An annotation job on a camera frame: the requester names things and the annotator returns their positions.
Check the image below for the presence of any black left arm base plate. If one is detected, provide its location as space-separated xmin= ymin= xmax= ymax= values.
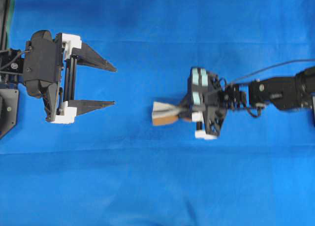
xmin=0 ymin=88 xmax=19 ymax=139

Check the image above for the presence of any blue table cloth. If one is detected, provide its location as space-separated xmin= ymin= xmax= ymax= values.
xmin=0 ymin=0 xmax=315 ymax=226

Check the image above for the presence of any grey and brown sponge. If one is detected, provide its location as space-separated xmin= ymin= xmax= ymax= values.
xmin=152 ymin=101 xmax=183 ymax=126

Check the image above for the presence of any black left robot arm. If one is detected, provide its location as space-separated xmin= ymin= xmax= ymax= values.
xmin=0 ymin=30 xmax=116 ymax=124

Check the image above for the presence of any black aluminium frame rail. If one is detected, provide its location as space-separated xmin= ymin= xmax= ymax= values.
xmin=0 ymin=0 xmax=11 ymax=50

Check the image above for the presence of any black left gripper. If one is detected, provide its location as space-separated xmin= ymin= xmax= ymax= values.
xmin=23 ymin=30 xmax=117 ymax=124

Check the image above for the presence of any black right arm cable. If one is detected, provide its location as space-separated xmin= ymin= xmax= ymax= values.
xmin=227 ymin=59 xmax=315 ymax=85

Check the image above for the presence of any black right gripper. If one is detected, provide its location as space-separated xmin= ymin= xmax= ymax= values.
xmin=176 ymin=67 xmax=227 ymax=140

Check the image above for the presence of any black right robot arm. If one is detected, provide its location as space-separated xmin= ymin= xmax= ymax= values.
xmin=178 ymin=67 xmax=315 ymax=139

